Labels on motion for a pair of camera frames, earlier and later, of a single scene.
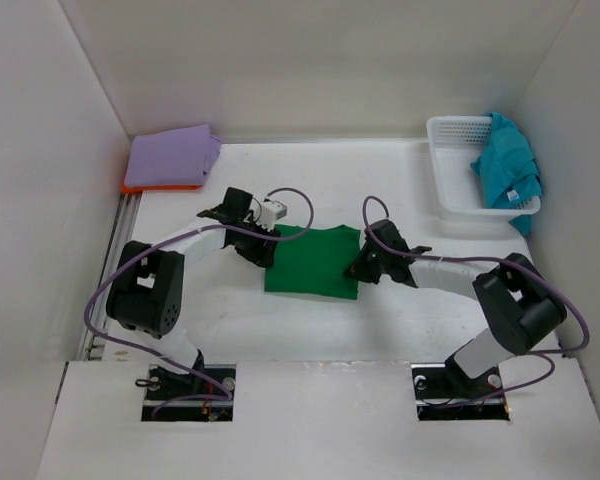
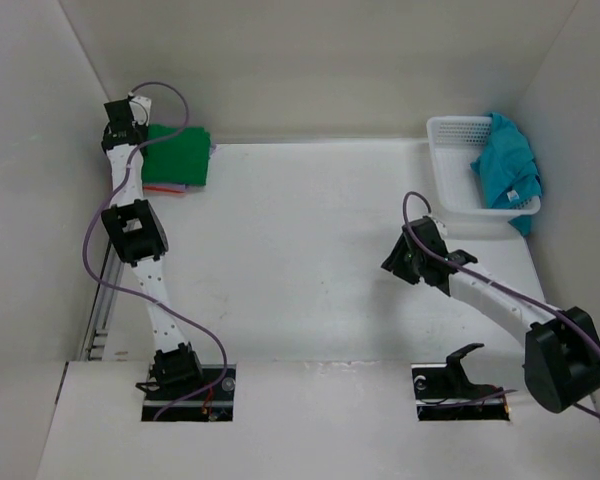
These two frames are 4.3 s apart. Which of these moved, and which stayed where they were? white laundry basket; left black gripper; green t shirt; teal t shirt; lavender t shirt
Moved: green t shirt; left black gripper; lavender t shirt
Stayed: white laundry basket; teal t shirt
